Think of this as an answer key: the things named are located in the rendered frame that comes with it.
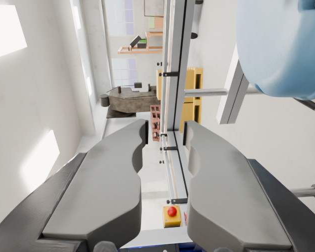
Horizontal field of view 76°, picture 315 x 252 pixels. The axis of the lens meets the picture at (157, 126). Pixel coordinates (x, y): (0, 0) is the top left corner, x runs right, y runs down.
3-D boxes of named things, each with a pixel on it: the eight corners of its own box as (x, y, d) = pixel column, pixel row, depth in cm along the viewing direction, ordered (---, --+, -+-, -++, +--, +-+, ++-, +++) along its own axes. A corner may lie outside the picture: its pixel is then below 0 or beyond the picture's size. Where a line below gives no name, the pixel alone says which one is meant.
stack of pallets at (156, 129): (174, 123, 686) (150, 124, 679) (175, 103, 648) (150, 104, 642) (180, 141, 592) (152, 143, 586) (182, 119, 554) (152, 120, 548)
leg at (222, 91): (294, 99, 136) (182, 103, 130) (287, 91, 142) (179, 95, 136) (301, 87, 130) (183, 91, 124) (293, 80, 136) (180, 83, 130)
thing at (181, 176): (206, 233, 90) (171, 236, 89) (200, 245, 100) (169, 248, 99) (180, 129, 141) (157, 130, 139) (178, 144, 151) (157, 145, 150)
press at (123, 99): (168, 104, 826) (105, 106, 806) (168, 77, 771) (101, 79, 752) (172, 118, 717) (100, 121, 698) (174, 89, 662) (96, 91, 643)
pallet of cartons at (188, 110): (192, 59, 421) (156, 60, 415) (207, 71, 331) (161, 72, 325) (187, 117, 486) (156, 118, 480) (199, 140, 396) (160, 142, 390)
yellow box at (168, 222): (180, 228, 89) (163, 229, 88) (177, 212, 94) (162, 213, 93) (181, 220, 84) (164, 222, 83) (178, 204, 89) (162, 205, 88)
